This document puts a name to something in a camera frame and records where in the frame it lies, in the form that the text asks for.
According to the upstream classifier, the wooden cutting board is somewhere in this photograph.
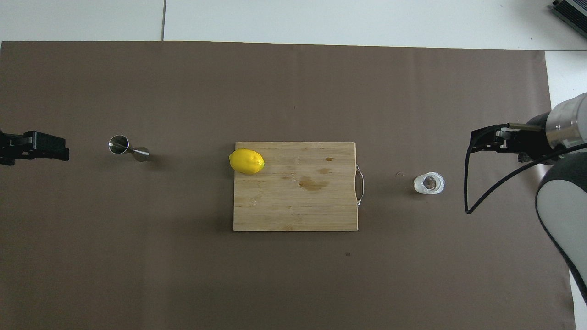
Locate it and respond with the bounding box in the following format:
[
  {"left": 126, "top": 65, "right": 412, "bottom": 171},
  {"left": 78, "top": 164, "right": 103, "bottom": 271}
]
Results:
[{"left": 233, "top": 141, "right": 365, "bottom": 232}]

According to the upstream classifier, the steel double jigger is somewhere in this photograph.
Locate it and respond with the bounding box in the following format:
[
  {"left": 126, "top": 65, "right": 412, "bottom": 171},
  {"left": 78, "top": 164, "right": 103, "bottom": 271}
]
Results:
[{"left": 108, "top": 135, "right": 150, "bottom": 163}]

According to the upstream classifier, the clear glass cup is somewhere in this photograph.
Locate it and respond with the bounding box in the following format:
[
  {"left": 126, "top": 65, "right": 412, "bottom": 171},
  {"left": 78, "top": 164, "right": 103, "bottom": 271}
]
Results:
[{"left": 413, "top": 172, "right": 445, "bottom": 195}]

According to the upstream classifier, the brown paper table mat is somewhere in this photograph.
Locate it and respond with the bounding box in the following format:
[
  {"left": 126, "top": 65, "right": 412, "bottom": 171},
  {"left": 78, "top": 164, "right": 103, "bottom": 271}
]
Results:
[{"left": 0, "top": 40, "right": 576, "bottom": 330}]

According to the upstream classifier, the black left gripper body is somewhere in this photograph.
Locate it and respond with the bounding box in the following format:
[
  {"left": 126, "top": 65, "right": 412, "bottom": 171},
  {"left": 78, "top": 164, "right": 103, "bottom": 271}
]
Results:
[{"left": 0, "top": 131, "right": 26, "bottom": 166}]

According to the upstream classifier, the grey ribbed metal device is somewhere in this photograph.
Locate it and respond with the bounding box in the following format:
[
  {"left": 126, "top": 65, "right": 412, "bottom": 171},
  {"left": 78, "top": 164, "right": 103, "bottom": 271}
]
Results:
[{"left": 550, "top": 0, "right": 587, "bottom": 39}]

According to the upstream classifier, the yellow lemon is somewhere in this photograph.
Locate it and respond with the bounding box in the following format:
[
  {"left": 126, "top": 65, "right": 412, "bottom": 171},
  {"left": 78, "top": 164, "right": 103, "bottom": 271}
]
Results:
[{"left": 229, "top": 148, "right": 266, "bottom": 175}]

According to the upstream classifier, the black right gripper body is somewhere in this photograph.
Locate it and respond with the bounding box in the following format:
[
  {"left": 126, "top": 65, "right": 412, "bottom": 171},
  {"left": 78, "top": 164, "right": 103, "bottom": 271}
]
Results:
[{"left": 502, "top": 112, "right": 558, "bottom": 163}]

